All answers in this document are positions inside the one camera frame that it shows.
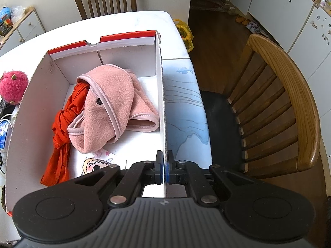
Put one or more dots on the white box with red rim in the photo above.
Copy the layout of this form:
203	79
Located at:
53	65

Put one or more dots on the pink fuzzy plush ball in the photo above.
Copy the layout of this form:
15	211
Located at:
13	86

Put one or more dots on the yellow mesh bag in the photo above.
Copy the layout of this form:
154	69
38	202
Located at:
185	34

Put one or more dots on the red knit scarf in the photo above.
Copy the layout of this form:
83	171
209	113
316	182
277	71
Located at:
57	170

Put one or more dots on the sticker sheet in box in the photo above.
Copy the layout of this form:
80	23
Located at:
100	159

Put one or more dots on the pink fleece garment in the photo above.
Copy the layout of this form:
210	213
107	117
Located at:
116	102

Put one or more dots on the white cabinet wall unit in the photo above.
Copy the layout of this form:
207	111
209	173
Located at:
302	29

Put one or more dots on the blue white package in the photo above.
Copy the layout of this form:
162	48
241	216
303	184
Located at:
5	133

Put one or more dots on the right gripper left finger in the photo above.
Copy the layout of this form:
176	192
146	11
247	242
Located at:
159	168

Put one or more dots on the small wooden side cabinet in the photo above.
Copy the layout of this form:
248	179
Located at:
28	27

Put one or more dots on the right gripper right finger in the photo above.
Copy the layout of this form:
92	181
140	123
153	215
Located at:
170	168

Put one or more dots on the wooden chair with curved back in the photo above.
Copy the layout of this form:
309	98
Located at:
265	123

